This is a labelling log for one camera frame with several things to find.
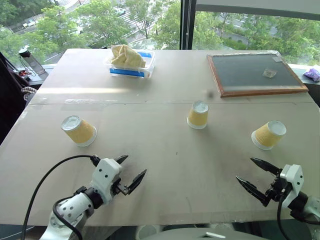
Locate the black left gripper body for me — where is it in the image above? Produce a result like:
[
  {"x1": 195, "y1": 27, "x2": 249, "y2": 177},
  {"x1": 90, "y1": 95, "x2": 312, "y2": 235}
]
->
[{"x1": 110, "y1": 174, "x2": 130, "y2": 198}]

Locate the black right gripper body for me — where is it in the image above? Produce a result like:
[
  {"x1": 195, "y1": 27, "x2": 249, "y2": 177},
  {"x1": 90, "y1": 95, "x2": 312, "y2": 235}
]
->
[{"x1": 265, "y1": 173, "x2": 293, "y2": 202}]

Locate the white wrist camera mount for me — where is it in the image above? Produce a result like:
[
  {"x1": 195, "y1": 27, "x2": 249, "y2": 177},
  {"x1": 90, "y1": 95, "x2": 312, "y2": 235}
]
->
[
  {"x1": 91, "y1": 158, "x2": 123, "y2": 202},
  {"x1": 279, "y1": 164, "x2": 304, "y2": 209}
]

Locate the purple crumpled bag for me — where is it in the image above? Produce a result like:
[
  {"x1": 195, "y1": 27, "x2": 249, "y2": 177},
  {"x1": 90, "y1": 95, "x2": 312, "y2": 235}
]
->
[{"x1": 303, "y1": 68, "x2": 320, "y2": 83}]

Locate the yellow ribbed paper cup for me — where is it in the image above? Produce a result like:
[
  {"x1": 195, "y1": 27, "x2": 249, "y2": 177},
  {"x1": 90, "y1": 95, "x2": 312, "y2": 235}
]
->
[
  {"x1": 186, "y1": 100, "x2": 209, "y2": 130},
  {"x1": 60, "y1": 115, "x2": 98, "y2": 148},
  {"x1": 251, "y1": 120, "x2": 287, "y2": 151}
]

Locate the wood framed chalkboard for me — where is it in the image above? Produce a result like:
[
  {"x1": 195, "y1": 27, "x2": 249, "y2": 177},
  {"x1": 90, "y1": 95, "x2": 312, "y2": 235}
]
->
[{"x1": 206, "y1": 52, "x2": 309, "y2": 99}]

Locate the twisted beige rope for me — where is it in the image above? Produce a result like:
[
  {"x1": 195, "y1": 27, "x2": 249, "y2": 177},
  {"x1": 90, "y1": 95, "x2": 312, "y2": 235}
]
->
[{"x1": 20, "y1": 86, "x2": 37, "y2": 101}]

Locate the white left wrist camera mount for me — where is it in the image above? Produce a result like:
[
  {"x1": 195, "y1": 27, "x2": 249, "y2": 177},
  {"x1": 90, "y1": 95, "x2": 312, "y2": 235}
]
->
[{"x1": 91, "y1": 158, "x2": 123, "y2": 202}]

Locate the grey water bottle black lid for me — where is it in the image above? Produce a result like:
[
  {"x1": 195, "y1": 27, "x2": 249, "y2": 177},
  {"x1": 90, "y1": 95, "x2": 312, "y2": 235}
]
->
[{"x1": 17, "y1": 47, "x2": 48, "y2": 76}]

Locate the clear plastic box blue label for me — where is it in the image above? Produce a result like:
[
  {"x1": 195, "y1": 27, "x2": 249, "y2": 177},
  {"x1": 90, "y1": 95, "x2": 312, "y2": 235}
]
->
[{"x1": 103, "y1": 49, "x2": 156, "y2": 80}]

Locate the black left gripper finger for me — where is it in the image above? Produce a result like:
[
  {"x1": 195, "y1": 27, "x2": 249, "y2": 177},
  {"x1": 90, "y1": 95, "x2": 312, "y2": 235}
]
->
[
  {"x1": 124, "y1": 168, "x2": 148, "y2": 196},
  {"x1": 114, "y1": 154, "x2": 129, "y2": 165}
]

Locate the crumpled yellow cloth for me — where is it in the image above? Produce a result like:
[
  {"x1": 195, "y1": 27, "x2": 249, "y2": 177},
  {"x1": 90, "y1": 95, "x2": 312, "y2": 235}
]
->
[{"x1": 110, "y1": 44, "x2": 147, "y2": 69}]

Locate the small clear plastic packet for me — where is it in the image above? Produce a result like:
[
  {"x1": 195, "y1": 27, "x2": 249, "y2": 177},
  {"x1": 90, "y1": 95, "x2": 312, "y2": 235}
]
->
[{"x1": 262, "y1": 67, "x2": 278, "y2": 79}]

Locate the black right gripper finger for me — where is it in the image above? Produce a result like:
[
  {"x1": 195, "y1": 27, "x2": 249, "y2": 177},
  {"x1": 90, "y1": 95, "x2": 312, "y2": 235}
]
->
[
  {"x1": 250, "y1": 157, "x2": 281, "y2": 179},
  {"x1": 235, "y1": 175, "x2": 271, "y2": 208}
]

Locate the black window frame post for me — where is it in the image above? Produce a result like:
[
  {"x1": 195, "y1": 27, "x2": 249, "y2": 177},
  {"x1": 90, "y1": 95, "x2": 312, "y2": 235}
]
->
[{"x1": 178, "y1": 0, "x2": 197, "y2": 51}]

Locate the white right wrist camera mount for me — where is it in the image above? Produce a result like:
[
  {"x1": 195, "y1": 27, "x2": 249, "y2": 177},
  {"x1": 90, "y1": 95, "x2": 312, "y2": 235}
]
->
[{"x1": 279, "y1": 164, "x2": 304, "y2": 209}]

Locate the dark cloth garment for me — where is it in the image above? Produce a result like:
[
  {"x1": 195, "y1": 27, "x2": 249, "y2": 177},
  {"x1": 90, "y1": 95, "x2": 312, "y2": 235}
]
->
[{"x1": 0, "y1": 51, "x2": 38, "y2": 147}]

